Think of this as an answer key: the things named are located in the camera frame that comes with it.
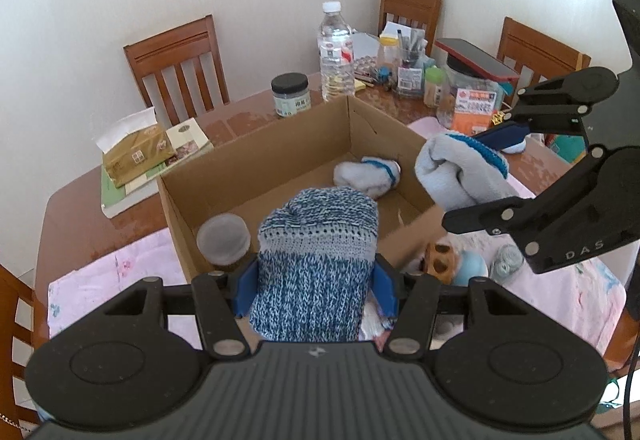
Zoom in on clear plastic jar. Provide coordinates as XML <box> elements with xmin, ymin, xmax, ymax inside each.
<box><xmin>437</xmin><ymin>54</ymin><xmax>506</xmax><ymax>131</ymax></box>

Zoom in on brown cardboard box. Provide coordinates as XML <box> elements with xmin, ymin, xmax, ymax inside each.
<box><xmin>157</xmin><ymin>94</ymin><xmax>441</xmax><ymax>285</ymax></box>

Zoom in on blue knit roll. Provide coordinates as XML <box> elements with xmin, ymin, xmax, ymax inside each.
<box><xmin>247</xmin><ymin>187</ymin><xmax>379</xmax><ymax>343</ymax></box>

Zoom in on clear plastic water bottle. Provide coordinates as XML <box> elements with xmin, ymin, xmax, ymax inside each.
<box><xmin>318</xmin><ymin>2</ymin><xmax>356</xmax><ymax>103</ymax></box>

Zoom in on pink floral cloth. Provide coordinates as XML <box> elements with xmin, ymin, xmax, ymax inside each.
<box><xmin>47</xmin><ymin>117</ymin><xmax>626</xmax><ymax>356</ymax></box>

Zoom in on glass pen holder with pens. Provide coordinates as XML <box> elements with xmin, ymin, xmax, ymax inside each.
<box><xmin>395</xmin><ymin>28</ymin><xmax>430</xmax><ymax>98</ymax></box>

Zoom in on brown wooden block with holes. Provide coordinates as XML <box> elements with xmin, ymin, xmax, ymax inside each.
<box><xmin>422</xmin><ymin>242</ymin><xmax>458</xmax><ymax>278</ymax></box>

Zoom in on glass jar black lid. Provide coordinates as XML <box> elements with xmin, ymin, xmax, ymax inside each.
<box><xmin>271</xmin><ymin>73</ymin><xmax>312</xmax><ymax>119</ymax></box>

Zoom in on light blue round figure toy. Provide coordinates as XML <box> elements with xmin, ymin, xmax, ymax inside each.
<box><xmin>452</xmin><ymin>250</ymin><xmax>488</xmax><ymax>285</ymax></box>

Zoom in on yellow teal paper bag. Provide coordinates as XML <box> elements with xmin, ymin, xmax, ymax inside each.
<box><xmin>542</xmin><ymin>132</ymin><xmax>588</xmax><ymax>165</ymax></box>

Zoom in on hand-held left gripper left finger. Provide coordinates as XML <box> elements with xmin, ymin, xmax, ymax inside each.
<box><xmin>102</xmin><ymin>260</ymin><xmax>261</xmax><ymax>362</ymax></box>

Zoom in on small yellow-lid bottle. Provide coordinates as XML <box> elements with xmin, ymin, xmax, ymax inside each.
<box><xmin>378</xmin><ymin>34</ymin><xmax>401</xmax><ymax>85</ymax></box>

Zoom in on clear correction tape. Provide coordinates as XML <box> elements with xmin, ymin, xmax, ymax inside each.
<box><xmin>490</xmin><ymin>245</ymin><xmax>523</xmax><ymax>278</ymax></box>

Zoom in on yellow-brown tissue pack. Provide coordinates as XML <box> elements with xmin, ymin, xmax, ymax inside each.
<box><xmin>95</xmin><ymin>107</ymin><xmax>177</xmax><ymax>188</ymax></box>

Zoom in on small green-cap bottle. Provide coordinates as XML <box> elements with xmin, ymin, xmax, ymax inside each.
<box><xmin>424</xmin><ymin>66</ymin><xmax>446</xmax><ymax>109</ymax></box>

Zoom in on clear lidded plastic container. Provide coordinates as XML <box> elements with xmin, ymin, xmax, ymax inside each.
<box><xmin>196</xmin><ymin>213</ymin><xmax>251</xmax><ymax>265</ymax></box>

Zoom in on brown wooden desktop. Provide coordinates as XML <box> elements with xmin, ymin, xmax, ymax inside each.
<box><xmin>35</xmin><ymin>70</ymin><xmax>640</xmax><ymax>371</ymax></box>

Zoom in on white sock blue trim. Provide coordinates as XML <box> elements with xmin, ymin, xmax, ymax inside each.
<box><xmin>414</xmin><ymin>132</ymin><xmax>521</xmax><ymax>211</ymax></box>
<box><xmin>333</xmin><ymin>156</ymin><xmax>402</xmax><ymax>199</ymax></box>

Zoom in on white papers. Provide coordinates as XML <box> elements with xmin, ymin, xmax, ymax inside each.
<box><xmin>352</xmin><ymin>22</ymin><xmax>426</xmax><ymax>70</ymax></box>

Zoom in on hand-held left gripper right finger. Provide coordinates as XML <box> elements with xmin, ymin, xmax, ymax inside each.
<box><xmin>372</xmin><ymin>254</ymin><xmax>533</xmax><ymax>362</ymax></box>

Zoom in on brown wooden chair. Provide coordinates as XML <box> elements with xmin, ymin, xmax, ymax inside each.
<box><xmin>0</xmin><ymin>265</ymin><xmax>36</xmax><ymax>426</ymax></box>
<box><xmin>378</xmin><ymin>0</ymin><xmax>443</xmax><ymax>45</ymax></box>
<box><xmin>496</xmin><ymin>17</ymin><xmax>592</xmax><ymax>90</ymax></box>
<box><xmin>123</xmin><ymin>14</ymin><xmax>231</xmax><ymax>125</ymax></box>

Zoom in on red-edged black case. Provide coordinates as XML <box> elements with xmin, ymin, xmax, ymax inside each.
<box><xmin>434</xmin><ymin>38</ymin><xmax>521</xmax><ymax>83</ymax></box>

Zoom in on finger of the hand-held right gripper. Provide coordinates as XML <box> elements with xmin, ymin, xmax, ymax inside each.
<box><xmin>474</xmin><ymin>70</ymin><xmax>591</xmax><ymax>151</ymax></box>
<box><xmin>442</xmin><ymin>199</ymin><xmax>551</xmax><ymax>271</ymax></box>

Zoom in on cream book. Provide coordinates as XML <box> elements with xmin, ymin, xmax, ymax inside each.
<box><xmin>125</xmin><ymin>117</ymin><xmax>215</xmax><ymax>195</ymax></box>

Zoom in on orange label packet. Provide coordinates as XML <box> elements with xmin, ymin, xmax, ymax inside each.
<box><xmin>452</xmin><ymin>88</ymin><xmax>501</xmax><ymax>133</ymax></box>

